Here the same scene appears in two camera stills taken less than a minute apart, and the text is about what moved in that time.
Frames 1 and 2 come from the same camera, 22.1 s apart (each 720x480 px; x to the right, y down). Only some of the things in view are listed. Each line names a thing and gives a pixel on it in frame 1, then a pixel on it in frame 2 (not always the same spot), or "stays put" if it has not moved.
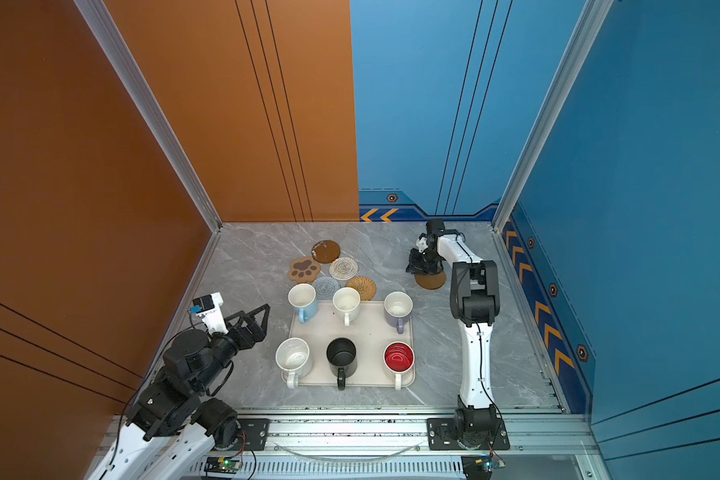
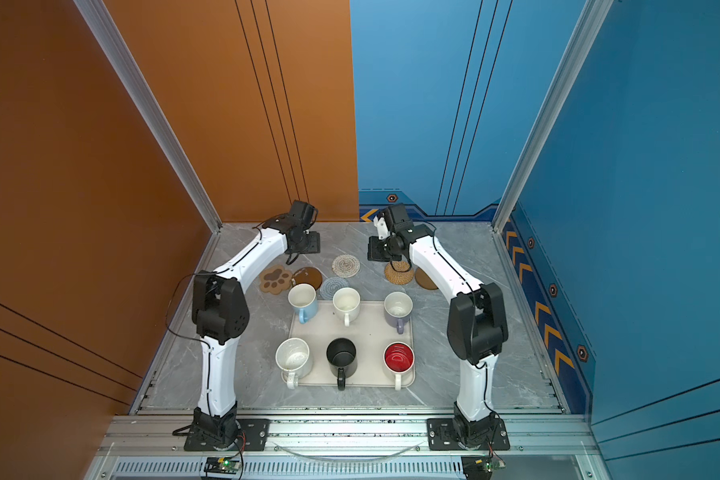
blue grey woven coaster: (326, 287) stays put
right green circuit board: (480, 467) stays put
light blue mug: (303, 298) stays put
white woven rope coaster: (343, 268) stays put
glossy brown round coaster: (325, 251) → (308, 275)
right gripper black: (416, 266) → (373, 253)
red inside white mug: (399, 358) stays put
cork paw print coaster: (303, 269) → (275, 279)
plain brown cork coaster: (431, 281) stays put
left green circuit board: (223, 465) stays put
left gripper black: (257, 333) → (315, 243)
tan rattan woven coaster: (364, 285) → (398, 272)
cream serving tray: (369, 331) stays put
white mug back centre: (346, 304) stays put
